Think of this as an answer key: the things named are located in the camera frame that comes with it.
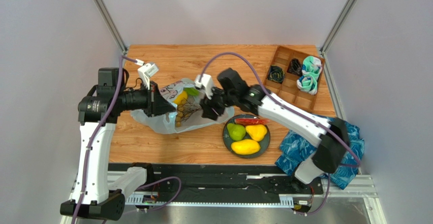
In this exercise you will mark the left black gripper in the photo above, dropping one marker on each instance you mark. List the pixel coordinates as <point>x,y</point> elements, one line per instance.
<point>157,105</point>

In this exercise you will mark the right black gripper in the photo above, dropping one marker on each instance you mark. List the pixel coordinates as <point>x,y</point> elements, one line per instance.
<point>216,101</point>

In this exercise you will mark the light blue plastic bag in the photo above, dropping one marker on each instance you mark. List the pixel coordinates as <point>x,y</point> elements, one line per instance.
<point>165,124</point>

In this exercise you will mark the green fake pear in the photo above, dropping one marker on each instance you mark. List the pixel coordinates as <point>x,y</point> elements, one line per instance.
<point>236,132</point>

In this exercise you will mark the yellow fake mango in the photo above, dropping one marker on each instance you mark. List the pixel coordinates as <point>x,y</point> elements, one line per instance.
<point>245,147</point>

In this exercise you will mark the yellow fake pear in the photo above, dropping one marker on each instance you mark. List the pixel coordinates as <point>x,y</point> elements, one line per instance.
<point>256,132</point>

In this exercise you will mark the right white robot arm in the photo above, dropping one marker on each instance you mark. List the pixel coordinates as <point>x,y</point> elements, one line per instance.
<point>263,103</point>

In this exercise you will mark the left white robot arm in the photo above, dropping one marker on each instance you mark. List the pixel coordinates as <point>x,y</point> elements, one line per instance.
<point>93,197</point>

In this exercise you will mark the yellow fake lemon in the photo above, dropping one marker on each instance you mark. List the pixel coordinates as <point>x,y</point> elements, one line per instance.
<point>181,98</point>

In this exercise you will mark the green fake leaf fruit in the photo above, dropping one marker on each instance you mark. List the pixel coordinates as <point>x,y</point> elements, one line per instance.
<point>191,91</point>

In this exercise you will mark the dark blue ceramic plate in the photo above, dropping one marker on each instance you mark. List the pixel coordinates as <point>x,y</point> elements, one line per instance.
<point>246,136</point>

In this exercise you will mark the dark rolled sock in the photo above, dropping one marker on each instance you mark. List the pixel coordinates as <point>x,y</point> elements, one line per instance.
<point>276,74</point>

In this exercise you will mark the wooden compartment tray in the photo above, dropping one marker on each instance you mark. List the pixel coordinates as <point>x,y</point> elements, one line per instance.
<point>288,90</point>

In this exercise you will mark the blue patterned cloth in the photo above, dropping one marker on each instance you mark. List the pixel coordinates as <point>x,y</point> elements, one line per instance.
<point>338,154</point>

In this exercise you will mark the black rolled sock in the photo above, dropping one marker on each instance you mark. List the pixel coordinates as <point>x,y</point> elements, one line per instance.
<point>295,67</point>

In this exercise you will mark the teal white rolled sock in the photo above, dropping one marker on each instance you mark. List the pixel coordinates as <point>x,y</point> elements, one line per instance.
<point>312,66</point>

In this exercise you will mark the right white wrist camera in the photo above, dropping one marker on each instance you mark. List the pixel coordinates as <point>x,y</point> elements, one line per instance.
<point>205,84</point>

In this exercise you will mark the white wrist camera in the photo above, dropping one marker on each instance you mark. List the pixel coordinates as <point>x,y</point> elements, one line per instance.
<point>146,71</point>
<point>205,84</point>

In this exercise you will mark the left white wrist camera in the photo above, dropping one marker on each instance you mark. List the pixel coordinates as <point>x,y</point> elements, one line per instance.
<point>146,71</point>

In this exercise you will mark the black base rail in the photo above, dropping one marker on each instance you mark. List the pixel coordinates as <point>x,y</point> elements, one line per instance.
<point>227,184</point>

